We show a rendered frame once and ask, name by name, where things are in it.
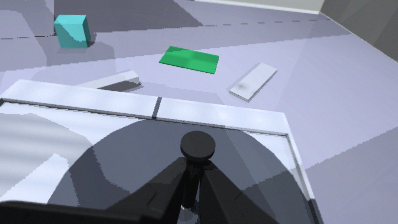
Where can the teal block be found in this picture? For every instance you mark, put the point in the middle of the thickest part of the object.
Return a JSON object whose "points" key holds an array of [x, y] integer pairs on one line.
{"points": [[73, 31]]}

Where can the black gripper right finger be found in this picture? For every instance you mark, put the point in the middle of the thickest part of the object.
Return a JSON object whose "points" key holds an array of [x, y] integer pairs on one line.
{"points": [[222, 202]]}

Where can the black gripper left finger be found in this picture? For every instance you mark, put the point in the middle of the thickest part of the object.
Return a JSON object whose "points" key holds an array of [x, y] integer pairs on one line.
{"points": [[159, 201]]}

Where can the grey round disc with center hole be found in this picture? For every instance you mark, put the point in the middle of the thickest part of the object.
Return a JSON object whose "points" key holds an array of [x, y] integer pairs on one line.
{"points": [[126, 159]]}

